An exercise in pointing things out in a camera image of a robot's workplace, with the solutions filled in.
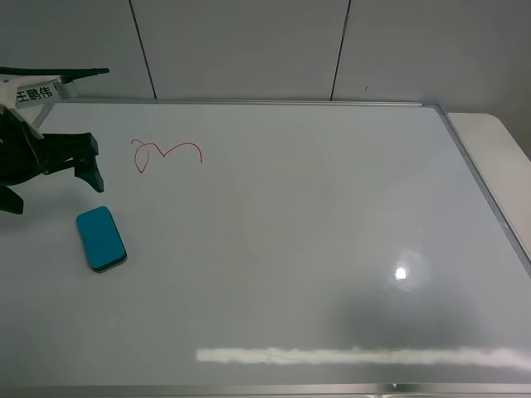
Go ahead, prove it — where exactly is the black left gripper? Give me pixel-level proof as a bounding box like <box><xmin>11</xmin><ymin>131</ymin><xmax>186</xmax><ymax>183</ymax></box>
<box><xmin>0</xmin><ymin>109</ymin><xmax>104</xmax><ymax>215</ymax></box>

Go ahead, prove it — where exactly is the teal whiteboard eraser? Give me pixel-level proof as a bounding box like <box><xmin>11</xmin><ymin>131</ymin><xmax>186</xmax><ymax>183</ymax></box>
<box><xmin>76</xmin><ymin>206</ymin><xmax>128</xmax><ymax>274</ymax></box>

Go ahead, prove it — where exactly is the red marker scribble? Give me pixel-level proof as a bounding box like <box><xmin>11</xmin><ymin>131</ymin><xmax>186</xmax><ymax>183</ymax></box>
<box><xmin>130</xmin><ymin>138</ymin><xmax>203</xmax><ymax>174</ymax></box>

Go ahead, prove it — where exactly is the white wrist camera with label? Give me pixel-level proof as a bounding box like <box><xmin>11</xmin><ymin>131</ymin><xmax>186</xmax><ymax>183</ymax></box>
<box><xmin>1</xmin><ymin>75</ymin><xmax>70</xmax><ymax>139</ymax></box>

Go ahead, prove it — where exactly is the black camera cable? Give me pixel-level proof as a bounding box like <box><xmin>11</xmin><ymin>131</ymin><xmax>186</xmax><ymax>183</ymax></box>
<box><xmin>0</xmin><ymin>67</ymin><xmax>110</xmax><ymax>80</ymax></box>

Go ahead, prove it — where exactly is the white whiteboard with aluminium frame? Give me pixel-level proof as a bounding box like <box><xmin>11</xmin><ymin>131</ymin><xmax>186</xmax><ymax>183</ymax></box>
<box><xmin>1</xmin><ymin>103</ymin><xmax>530</xmax><ymax>397</ymax></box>

